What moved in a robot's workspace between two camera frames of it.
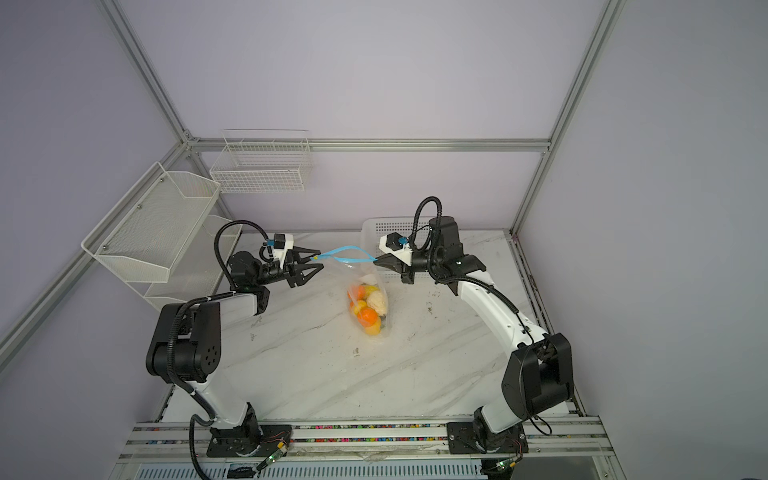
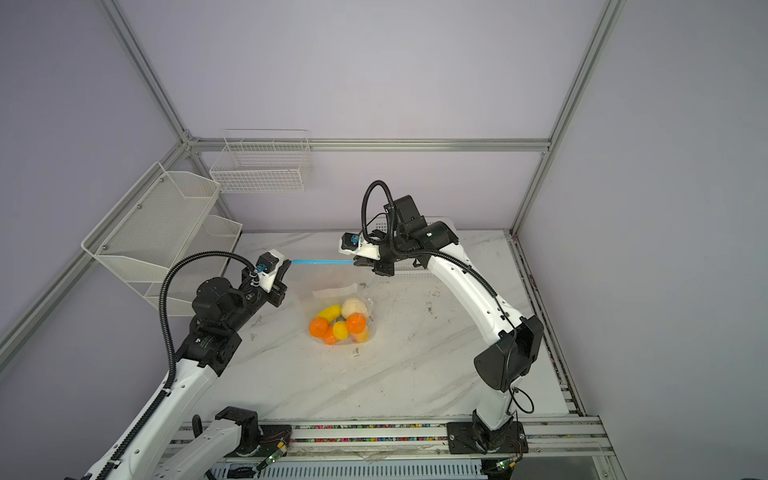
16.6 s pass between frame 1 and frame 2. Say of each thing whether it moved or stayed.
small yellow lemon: moved
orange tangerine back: moved
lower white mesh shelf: stayed
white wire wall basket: stayed
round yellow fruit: moved
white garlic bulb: moved
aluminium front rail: stayed
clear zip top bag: moved
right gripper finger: moved
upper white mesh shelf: stayed
